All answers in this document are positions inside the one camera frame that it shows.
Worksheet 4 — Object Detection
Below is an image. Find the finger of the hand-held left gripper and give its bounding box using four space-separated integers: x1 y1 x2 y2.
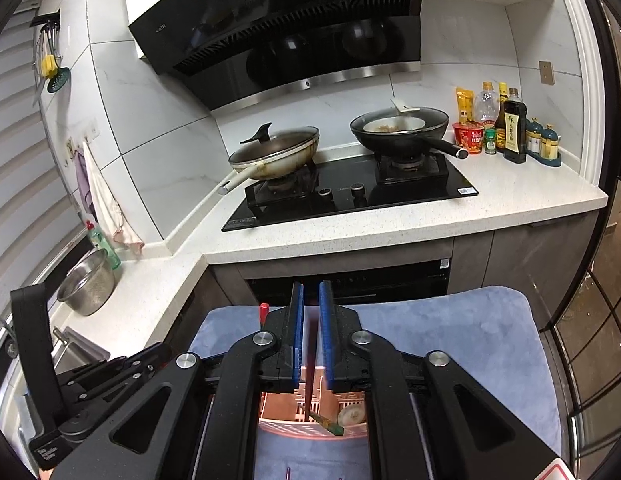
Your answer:
56 341 174 392
64 364 177 414

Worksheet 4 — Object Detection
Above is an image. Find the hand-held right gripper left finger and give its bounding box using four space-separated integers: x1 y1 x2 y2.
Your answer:
53 282 305 480

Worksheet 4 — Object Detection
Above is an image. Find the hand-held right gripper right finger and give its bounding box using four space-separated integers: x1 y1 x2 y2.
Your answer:
318 280 561 480

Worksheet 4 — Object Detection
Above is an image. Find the pink perforated utensil holder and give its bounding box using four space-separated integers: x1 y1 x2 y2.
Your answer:
259 366 370 441

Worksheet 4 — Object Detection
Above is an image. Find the white ceramic spoon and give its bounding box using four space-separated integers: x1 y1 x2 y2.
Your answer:
338 404 366 427

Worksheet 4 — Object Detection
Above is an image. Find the chrome faucet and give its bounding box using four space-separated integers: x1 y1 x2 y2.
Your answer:
0 311 18 361

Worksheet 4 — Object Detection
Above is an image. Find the stainless steel sink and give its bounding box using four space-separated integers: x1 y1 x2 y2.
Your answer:
50 327 111 378

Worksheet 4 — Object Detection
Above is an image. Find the built-in black oven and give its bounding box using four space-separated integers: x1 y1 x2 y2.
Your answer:
245 257 451 311

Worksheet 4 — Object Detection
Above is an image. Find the steel colander bowl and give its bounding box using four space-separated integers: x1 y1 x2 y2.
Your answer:
57 249 116 317

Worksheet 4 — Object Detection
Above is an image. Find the green dish soap bottle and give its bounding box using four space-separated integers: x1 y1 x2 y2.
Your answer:
85 220 122 271

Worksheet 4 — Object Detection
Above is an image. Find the white stone countertop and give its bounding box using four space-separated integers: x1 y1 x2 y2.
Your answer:
20 157 609 376

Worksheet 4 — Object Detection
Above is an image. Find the black gas stove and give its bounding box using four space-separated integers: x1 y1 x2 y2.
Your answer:
221 152 479 233

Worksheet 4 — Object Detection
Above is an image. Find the blue plush cloth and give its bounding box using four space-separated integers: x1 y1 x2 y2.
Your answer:
188 285 564 480

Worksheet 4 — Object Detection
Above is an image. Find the white hanging towel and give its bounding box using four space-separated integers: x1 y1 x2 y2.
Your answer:
83 140 145 256

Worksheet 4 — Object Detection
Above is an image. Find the purple hanging cloth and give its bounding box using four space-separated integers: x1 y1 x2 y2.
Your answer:
74 152 92 211

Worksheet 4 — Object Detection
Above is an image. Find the beige wok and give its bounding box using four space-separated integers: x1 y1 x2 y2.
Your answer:
218 130 321 196

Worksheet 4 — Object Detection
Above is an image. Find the window blind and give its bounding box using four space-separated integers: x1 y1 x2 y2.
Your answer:
0 0 91 313

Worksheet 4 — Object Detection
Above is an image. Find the glass wok lid black knob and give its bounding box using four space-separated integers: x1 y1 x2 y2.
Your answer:
229 122 319 167

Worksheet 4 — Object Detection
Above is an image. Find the dark base cabinet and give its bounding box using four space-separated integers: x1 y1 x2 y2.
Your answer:
165 207 609 356

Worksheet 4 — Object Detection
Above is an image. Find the black frying pan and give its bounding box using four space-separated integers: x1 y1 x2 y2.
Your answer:
349 106 470 160

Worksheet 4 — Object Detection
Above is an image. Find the red instant noodle cup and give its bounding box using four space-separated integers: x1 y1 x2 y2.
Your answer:
452 121 484 156

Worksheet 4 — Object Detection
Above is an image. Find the white red-edged sheet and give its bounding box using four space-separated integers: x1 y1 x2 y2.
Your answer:
533 452 579 480

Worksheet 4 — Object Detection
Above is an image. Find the glass door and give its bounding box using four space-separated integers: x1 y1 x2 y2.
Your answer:
535 0 621 480

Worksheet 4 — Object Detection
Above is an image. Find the green hanging skimmer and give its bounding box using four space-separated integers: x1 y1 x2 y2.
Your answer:
46 67 71 94

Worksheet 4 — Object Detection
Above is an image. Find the yellow seasoning packet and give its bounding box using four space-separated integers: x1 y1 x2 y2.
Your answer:
455 86 475 126

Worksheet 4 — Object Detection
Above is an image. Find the yellow-capped dark bottle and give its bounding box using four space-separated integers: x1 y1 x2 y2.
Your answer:
495 82 509 154

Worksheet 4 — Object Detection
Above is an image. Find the clear plastic bottle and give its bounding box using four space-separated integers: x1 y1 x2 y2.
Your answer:
473 81 496 129

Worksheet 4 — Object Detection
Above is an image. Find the dark soy sauce bottle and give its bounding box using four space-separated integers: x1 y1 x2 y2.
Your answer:
503 88 528 165

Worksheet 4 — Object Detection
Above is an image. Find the spice jar set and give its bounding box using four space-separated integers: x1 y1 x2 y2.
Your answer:
527 117 562 167

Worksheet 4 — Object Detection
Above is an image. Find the black range hood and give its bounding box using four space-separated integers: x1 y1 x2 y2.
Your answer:
128 0 426 112

